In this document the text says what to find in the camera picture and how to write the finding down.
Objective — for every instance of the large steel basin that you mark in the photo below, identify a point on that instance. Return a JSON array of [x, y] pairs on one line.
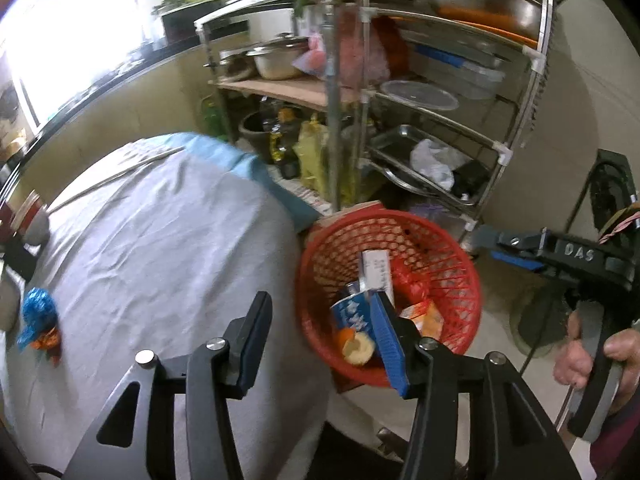
[[480, 0]]

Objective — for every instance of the blue under cloth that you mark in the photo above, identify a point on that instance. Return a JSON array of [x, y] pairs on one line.
[[240, 160]]

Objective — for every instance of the metal shelf rack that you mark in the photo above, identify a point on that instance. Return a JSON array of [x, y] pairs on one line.
[[332, 110]]

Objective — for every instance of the clear plastic lid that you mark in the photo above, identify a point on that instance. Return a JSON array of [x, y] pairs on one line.
[[420, 95]]

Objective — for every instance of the long wooden sticks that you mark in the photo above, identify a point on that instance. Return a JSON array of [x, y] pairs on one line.
[[115, 172]]

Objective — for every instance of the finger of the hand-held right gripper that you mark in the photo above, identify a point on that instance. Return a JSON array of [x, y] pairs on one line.
[[515, 261], [520, 242]]

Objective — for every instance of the small steel pot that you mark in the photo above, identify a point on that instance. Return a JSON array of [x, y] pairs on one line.
[[235, 65]]

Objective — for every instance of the window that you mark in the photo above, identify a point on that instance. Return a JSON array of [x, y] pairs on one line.
[[60, 35]]

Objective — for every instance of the green bottle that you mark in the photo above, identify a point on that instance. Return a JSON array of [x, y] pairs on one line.
[[212, 120]]

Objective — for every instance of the red and tan carton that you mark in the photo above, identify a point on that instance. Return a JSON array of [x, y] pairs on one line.
[[425, 317]]

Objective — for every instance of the yellow bag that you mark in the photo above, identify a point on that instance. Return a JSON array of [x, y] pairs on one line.
[[312, 155]]

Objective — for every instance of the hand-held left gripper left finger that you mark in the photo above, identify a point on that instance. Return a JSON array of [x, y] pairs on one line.
[[252, 355]]

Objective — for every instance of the white medicine box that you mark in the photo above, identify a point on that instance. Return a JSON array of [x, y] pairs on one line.
[[375, 272]]

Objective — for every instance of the wooden shelf board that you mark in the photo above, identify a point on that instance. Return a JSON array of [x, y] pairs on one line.
[[290, 90]]

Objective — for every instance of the pink plastic bag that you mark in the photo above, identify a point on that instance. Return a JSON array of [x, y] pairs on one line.
[[350, 55]]

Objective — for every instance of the black metal chair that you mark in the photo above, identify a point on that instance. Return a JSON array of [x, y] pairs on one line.
[[607, 185]]

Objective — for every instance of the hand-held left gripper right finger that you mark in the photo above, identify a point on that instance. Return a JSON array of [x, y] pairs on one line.
[[390, 350]]

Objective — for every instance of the person's right hand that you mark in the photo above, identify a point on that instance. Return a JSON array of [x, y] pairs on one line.
[[572, 365]]

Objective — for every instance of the blue plastic bag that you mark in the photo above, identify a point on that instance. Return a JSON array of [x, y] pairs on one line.
[[37, 307]]

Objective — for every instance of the black appliance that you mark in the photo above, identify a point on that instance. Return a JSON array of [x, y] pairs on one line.
[[190, 20]]

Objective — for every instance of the white bowl with red stripe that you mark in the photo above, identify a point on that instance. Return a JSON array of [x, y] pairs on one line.
[[32, 220]]

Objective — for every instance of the blue foil packet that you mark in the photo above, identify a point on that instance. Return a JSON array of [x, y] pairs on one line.
[[352, 315]]

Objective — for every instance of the grey tablecloth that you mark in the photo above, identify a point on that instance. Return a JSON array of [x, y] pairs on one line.
[[165, 260]]

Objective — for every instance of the white plastic bag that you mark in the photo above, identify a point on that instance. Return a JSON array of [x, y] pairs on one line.
[[432, 160]]

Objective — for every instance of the red mesh bag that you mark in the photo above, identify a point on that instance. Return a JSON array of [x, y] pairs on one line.
[[410, 282]]

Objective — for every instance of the steel serving tray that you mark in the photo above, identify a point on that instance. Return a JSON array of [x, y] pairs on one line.
[[390, 155]]

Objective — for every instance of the cooking oil bottle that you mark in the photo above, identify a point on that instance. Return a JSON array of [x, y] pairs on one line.
[[282, 145]]

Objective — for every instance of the steel pot with lid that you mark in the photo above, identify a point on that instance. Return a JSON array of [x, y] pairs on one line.
[[277, 60]]

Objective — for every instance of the kitchen counter cabinet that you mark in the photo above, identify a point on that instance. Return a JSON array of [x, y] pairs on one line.
[[125, 105]]

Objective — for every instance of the dark bucket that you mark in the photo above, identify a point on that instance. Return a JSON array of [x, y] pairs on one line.
[[252, 135]]

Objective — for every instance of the clear plastic container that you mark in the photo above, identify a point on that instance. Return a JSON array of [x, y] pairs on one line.
[[470, 77]]

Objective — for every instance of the large orange peel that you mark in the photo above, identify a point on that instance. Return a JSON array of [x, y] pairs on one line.
[[360, 347]]

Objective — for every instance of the red plastic mesh basket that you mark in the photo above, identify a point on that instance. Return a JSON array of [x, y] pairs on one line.
[[440, 260]]

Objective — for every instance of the person's right forearm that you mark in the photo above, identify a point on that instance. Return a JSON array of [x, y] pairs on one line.
[[620, 440]]

